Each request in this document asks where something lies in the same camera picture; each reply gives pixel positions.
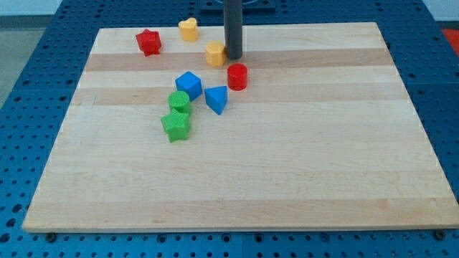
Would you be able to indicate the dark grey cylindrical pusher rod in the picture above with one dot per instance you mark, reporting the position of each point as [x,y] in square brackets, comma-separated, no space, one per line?
[232,11]

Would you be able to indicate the red cylinder block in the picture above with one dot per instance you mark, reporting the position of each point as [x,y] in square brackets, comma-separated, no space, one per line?
[237,76]

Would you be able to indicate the blue triangle block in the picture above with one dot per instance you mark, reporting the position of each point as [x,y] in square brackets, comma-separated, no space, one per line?
[216,98]

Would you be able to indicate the yellow hexagon block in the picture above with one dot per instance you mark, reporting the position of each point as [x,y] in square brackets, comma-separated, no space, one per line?
[215,54]

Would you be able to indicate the yellow heart block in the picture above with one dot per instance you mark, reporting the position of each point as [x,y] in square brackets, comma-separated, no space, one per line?
[189,30]

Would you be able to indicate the blue cube block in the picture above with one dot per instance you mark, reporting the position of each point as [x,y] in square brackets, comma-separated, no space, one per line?
[189,83]

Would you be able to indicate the red star block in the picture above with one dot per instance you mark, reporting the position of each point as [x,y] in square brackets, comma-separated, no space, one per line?
[149,42]

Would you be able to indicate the green cylinder block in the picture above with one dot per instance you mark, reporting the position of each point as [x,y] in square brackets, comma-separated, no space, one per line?
[179,101]

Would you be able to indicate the green star block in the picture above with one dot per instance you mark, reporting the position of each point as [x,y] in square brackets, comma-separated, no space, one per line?
[176,125]

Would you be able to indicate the light wooden board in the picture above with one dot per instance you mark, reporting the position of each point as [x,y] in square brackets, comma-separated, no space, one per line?
[324,138]

